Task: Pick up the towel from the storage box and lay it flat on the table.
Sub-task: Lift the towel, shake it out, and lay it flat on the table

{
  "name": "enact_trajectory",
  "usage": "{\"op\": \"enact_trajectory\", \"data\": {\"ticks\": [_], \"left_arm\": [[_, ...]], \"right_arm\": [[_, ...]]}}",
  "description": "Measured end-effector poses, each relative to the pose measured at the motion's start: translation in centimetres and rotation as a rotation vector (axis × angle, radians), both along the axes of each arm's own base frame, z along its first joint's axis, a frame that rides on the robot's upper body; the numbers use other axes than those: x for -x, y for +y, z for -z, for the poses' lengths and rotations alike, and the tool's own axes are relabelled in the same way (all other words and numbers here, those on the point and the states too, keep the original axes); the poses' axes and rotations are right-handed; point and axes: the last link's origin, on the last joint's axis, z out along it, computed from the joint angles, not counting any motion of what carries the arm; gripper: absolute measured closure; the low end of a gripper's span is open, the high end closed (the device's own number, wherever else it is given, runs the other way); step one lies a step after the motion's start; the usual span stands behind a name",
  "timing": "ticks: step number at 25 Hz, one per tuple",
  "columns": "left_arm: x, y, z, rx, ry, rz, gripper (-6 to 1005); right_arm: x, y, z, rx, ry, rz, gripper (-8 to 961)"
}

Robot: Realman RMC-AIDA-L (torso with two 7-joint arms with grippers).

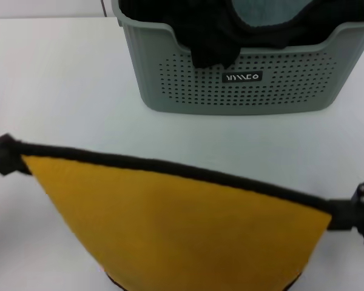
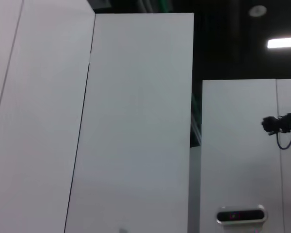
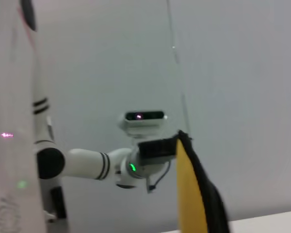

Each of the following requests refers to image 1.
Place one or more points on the teal grey towel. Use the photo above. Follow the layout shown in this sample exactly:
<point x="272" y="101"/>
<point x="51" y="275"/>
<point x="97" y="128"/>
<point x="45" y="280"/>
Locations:
<point x="267" y="12"/>

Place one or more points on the grey-green perforated storage basket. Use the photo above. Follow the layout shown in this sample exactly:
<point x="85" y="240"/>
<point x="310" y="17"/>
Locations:
<point x="291" y="91"/>

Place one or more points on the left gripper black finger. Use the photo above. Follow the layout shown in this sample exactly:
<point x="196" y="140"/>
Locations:
<point x="9" y="165"/>
<point x="4" y="148"/>

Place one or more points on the yellow towel with black trim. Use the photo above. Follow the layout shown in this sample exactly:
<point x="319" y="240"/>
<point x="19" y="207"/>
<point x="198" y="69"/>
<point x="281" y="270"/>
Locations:
<point x="170" y="227"/>

